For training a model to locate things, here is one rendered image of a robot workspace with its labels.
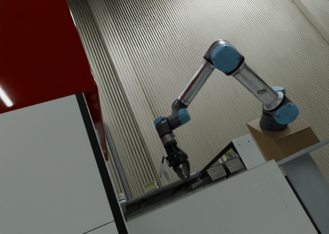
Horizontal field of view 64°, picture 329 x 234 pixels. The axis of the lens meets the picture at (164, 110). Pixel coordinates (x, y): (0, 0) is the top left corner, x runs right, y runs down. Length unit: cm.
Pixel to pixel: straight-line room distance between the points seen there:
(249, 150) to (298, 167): 43
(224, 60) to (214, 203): 61
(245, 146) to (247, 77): 32
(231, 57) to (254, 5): 613
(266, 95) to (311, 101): 480
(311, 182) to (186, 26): 505
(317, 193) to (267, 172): 49
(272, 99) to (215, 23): 517
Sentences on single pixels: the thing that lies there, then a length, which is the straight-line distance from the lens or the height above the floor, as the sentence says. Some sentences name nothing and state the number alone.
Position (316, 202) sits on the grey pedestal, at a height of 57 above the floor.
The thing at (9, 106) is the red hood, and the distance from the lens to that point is 91.
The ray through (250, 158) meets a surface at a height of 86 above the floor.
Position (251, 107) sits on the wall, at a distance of 537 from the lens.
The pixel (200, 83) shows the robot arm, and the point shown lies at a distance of 141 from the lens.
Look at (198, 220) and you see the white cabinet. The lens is 98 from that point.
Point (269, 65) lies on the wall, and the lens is 615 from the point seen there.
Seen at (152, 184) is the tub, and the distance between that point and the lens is 170.
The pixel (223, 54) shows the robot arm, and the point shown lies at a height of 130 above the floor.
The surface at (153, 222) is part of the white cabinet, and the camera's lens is 96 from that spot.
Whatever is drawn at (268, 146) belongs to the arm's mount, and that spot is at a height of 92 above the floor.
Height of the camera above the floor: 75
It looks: 22 degrees up
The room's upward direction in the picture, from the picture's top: 24 degrees counter-clockwise
